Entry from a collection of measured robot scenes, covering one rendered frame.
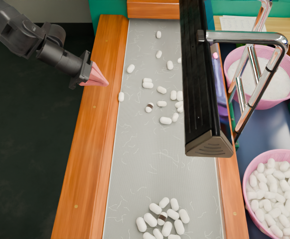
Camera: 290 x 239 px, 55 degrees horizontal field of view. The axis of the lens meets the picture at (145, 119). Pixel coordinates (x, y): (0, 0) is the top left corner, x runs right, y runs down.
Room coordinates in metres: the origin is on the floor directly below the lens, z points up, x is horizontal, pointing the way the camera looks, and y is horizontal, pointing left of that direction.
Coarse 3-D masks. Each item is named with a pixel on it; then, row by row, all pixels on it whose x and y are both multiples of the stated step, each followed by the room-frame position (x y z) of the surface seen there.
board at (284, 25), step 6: (216, 18) 0.95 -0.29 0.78; (270, 18) 0.95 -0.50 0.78; (276, 18) 0.95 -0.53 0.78; (282, 18) 0.95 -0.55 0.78; (288, 18) 0.95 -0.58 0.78; (216, 24) 0.92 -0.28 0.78; (270, 24) 0.92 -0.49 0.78; (276, 24) 0.92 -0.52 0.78; (282, 24) 0.92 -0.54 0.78; (288, 24) 0.92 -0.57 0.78; (270, 30) 0.88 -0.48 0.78; (276, 30) 0.88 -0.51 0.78; (282, 30) 0.88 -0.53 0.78; (288, 30) 0.88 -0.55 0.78; (288, 36) 0.85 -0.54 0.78
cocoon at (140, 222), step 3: (138, 219) 0.18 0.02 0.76; (141, 219) 0.18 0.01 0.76; (138, 222) 0.17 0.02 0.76; (141, 222) 0.17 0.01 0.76; (144, 222) 0.17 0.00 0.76; (138, 225) 0.16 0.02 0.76; (141, 225) 0.16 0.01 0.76; (144, 225) 0.16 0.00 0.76; (138, 228) 0.16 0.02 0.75; (141, 228) 0.16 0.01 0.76; (144, 228) 0.16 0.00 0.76; (141, 231) 0.15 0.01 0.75
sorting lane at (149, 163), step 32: (128, 32) 0.92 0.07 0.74; (128, 64) 0.73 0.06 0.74; (160, 64) 0.73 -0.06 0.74; (128, 96) 0.59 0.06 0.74; (160, 96) 0.59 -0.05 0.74; (128, 128) 0.46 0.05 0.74; (160, 128) 0.46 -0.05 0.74; (128, 160) 0.35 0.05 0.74; (160, 160) 0.35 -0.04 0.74; (192, 160) 0.35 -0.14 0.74; (128, 192) 0.25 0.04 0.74; (160, 192) 0.25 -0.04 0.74; (192, 192) 0.25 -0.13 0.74; (128, 224) 0.17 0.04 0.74; (192, 224) 0.17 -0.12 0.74
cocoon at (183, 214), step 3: (180, 210) 0.20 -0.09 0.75; (183, 210) 0.20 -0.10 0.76; (180, 213) 0.19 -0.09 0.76; (183, 213) 0.19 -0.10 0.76; (186, 213) 0.19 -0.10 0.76; (180, 216) 0.19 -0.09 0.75; (183, 216) 0.19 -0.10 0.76; (186, 216) 0.19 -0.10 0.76; (183, 219) 0.18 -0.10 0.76; (186, 219) 0.18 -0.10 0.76; (189, 219) 0.18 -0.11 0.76; (183, 222) 0.17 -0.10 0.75; (186, 222) 0.17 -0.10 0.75
